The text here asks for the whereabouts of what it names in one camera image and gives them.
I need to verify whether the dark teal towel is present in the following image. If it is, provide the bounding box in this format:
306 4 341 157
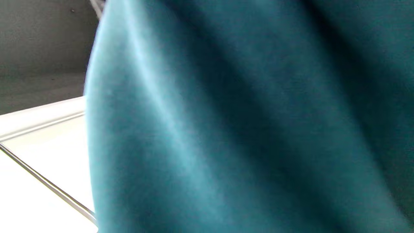
83 0 414 233

